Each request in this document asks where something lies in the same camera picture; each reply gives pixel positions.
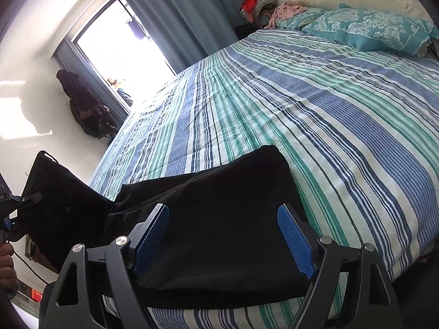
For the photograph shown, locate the colourful clothes pile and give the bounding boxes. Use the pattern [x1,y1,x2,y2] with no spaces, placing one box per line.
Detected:
[240,0,277,28]

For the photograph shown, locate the teal patterned pillow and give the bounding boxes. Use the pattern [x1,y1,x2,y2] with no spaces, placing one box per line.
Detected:
[276,7,331,31]
[302,4,439,56]

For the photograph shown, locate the black bag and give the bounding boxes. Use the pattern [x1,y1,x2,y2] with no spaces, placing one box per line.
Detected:
[235,23,259,40]

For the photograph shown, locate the person's left hand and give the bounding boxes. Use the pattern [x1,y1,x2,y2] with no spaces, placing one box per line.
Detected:
[0,243,16,290]

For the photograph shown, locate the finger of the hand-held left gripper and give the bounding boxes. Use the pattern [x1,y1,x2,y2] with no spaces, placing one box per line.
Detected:
[10,193,43,208]
[1,212,25,245]

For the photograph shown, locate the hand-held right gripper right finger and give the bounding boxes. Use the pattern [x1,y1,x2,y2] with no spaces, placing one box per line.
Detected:
[276,204,403,329]

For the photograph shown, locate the white power strip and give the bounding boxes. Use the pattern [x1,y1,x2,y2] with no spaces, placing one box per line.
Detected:
[14,280,47,306]

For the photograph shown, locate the narrow blue curtain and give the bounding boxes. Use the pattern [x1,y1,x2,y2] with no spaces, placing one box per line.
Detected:
[53,38,133,114]

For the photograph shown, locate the window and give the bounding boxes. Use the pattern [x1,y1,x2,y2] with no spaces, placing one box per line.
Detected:
[74,0,177,114]

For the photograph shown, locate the wide blue curtain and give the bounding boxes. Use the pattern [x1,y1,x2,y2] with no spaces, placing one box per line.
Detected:
[115,0,256,74]

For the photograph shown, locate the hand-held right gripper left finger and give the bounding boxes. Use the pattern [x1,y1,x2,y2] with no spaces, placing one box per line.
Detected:
[38,203,170,329]

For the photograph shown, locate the striped bed sheet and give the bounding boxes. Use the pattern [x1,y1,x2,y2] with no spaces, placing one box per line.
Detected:
[87,27,439,329]

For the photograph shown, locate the pink cloth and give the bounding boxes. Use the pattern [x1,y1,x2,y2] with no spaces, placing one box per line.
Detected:
[264,2,310,30]

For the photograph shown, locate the black cable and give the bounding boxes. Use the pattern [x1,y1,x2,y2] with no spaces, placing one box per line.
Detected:
[10,242,55,287]

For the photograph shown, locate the hanging dark bags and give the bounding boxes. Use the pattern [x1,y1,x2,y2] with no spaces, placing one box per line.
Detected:
[57,69,119,140]

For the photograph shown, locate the black pants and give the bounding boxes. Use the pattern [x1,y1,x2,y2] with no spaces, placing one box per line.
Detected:
[19,145,318,311]

